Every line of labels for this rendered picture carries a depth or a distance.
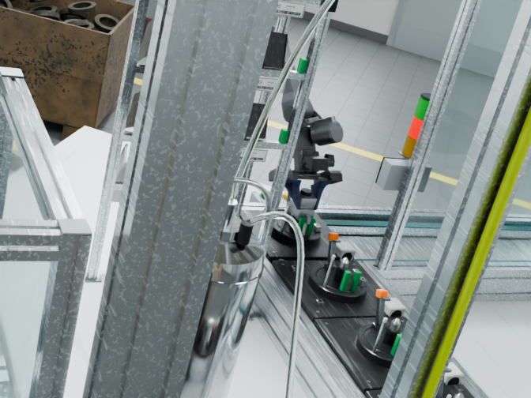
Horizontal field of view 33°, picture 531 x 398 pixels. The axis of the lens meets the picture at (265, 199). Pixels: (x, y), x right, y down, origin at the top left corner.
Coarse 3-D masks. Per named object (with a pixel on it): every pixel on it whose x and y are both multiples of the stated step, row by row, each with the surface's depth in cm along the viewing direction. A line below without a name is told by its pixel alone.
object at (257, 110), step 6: (252, 108) 194; (258, 108) 195; (252, 114) 194; (258, 114) 195; (252, 120) 194; (252, 126) 194; (264, 126) 195; (246, 132) 194; (252, 132) 195; (264, 132) 195; (246, 138) 203; (258, 138) 197; (264, 138) 195
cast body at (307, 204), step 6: (300, 192) 229; (306, 192) 228; (300, 198) 227; (306, 198) 227; (312, 198) 228; (294, 204) 230; (300, 204) 228; (306, 204) 228; (312, 204) 229; (294, 210) 230; (300, 210) 228; (306, 210) 228; (312, 210) 229; (306, 216) 228; (306, 222) 228
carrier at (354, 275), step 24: (288, 264) 219; (312, 264) 222; (336, 264) 224; (288, 288) 210; (312, 288) 211; (336, 288) 209; (360, 288) 212; (312, 312) 201; (336, 312) 204; (360, 312) 206; (384, 312) 209
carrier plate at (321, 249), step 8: (240, 216) 236; (248, 216) 237; (256, 224) 234; (320, 224) 243; (256, 232) 230; (328, 232) 240; (272, 240) 228; (280, 240) 229; (320, 240) 234; (328, 240) 235; (272, 248) 224; (280, 248) 225; (288, 248) 226; (296, 248) 227; (304, 248) 228; (312, 248) 229; (320, 248) 230; (328, 248) 231; (272, 256) 220; (280, 256) 221; (288, 256) 222; (296, 256) 223; (312, 256) 225; (320, 256) 226; (336, 256) 228
